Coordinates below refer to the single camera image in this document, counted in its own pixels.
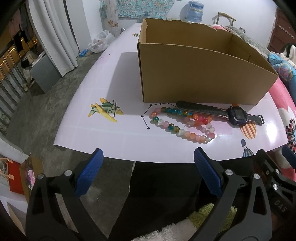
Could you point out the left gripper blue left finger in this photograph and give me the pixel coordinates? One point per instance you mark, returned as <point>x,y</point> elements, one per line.
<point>86,171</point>

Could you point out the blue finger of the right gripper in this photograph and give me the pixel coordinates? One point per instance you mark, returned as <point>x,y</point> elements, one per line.
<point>288,154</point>

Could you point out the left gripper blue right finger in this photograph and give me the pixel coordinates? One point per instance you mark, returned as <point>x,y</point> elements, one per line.
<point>210,171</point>

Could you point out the dark blue smart watch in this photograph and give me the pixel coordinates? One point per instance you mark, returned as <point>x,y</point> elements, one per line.
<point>235,115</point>

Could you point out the pink floral blanket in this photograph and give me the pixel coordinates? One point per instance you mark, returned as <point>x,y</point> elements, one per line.
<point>286,109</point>

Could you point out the red gift bag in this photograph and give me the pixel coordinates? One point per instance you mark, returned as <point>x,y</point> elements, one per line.
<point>16,183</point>

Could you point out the blue patterned quilt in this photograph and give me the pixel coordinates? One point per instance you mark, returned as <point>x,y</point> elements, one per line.
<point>285,69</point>

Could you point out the grey cabinet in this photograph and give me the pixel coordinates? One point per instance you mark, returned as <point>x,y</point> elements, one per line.
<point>45,73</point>

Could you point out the seated person white sweater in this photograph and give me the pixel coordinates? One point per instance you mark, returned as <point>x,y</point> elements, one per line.
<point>289,51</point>

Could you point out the grey patterned blanket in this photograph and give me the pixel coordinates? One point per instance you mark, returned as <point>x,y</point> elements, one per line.
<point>263,51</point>

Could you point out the brown cardboard box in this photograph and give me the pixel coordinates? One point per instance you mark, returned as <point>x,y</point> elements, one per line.
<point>198,63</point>

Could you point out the dark red door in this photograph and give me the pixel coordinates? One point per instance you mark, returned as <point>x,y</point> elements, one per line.
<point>282,33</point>

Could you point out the white plastic bag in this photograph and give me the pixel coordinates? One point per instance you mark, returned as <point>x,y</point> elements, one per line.
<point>101,42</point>

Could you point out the white curtain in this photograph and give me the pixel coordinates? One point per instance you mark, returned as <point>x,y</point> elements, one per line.
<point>51,24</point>

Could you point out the blue water jug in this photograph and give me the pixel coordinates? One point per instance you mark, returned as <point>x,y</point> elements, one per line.
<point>194,12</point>

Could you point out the teal floral wall cloth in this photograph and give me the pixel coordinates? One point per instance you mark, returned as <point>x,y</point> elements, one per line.
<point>134,9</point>

